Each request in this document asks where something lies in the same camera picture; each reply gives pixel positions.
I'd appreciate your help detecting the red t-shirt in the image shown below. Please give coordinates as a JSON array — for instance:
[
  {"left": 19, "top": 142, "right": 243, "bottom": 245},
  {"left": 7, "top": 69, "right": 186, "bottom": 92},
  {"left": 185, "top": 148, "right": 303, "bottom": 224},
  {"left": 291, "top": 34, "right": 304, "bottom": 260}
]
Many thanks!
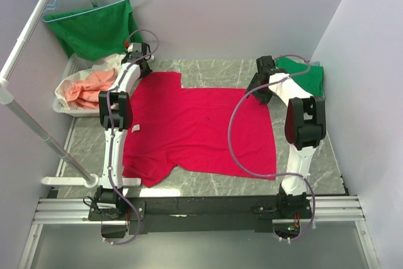
[{"left": 123, "top": 72, "right": 276, "bottom": 187}]

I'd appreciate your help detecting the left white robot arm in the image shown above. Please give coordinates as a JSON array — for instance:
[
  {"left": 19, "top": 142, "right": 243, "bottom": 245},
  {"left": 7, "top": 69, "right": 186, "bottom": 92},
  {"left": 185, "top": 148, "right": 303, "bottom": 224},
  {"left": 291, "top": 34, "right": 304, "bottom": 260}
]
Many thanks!
[{"left": 97, "top": 42, "right": 152, "bottom": 220}]

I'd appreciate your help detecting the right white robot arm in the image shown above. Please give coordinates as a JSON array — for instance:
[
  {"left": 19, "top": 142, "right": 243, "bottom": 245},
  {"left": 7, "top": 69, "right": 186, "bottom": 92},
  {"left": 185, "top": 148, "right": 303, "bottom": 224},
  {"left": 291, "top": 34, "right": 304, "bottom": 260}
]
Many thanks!
[{"left": 247, "top": 55, "right": 326, "bottom": 218}]

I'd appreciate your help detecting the white cloth in basket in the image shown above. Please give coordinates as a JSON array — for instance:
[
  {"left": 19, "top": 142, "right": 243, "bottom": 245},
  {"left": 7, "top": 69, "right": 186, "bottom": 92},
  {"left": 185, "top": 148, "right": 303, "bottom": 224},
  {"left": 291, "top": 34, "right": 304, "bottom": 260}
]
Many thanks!
[{"left": 55, "top": 54, "right": 124, "bottom": 110}]

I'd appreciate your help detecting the hanging green t-shirt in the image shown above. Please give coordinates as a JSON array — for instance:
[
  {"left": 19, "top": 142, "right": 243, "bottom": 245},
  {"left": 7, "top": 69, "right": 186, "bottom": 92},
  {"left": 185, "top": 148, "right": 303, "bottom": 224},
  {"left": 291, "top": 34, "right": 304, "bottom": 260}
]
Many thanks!
[{"left": 43, "top": 1, "right": 138, "bottom": 62}]

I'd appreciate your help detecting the folded green t-shirt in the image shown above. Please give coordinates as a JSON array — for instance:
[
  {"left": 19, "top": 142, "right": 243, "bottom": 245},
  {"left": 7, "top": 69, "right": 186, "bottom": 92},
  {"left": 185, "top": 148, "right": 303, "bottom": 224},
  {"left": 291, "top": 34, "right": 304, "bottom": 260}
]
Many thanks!
[{"left": 276, "top": 57, "right": 321, "bottom": 96}]

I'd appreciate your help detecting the folded grey-blue t-shirt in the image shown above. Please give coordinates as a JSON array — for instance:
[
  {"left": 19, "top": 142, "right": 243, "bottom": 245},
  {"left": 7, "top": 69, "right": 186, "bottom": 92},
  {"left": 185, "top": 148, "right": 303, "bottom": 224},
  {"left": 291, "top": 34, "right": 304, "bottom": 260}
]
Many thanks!
[{"left": 311, "top": 60, "right": 325, "bottom": 97}]

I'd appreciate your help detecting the peach t-shirt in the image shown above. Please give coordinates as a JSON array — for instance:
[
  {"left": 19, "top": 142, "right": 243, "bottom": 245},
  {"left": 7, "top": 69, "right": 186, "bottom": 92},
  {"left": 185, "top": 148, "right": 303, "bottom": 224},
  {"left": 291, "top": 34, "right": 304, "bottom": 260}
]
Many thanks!
[{"left": 65, "top": 69, "right": 116, "bottom": 110}]

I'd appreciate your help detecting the white laundry basket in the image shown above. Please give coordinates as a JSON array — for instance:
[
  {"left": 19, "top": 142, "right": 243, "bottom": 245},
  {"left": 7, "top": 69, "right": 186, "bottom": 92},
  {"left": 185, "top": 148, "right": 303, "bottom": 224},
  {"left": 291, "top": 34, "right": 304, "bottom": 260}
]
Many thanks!
[{"left": 53, "top": 54, "right": 124, "bottom": 117}]

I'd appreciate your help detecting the white clothes rack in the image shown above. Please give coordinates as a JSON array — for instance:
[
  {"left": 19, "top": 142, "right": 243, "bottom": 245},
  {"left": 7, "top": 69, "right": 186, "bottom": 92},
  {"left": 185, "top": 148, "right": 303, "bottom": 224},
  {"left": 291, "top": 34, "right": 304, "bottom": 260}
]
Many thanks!
[{"left": 1, "top": 0, "right": 140, "bottom": 188}]

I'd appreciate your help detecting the black base beam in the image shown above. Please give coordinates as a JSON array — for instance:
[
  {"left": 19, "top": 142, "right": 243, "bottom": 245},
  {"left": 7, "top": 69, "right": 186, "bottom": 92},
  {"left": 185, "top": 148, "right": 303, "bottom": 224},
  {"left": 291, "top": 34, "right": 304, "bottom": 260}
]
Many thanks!
[{"left": 88, "top": 194, "right": 315, "bottom": 234}]

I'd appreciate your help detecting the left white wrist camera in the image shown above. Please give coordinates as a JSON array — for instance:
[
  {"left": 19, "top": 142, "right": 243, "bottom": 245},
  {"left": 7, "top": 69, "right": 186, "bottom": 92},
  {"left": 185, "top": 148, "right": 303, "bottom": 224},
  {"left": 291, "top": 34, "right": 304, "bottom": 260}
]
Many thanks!
[{"left": 125, "top": 41, "right": 135, "bottom": 53}]

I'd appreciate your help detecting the aluminium rail frame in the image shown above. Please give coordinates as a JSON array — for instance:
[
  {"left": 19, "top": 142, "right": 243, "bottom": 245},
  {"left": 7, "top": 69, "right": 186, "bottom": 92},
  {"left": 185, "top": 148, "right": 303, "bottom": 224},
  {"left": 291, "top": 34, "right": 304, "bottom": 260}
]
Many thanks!
[{"left": 20, "top": 195, "right": 380, "bottom": 268}]

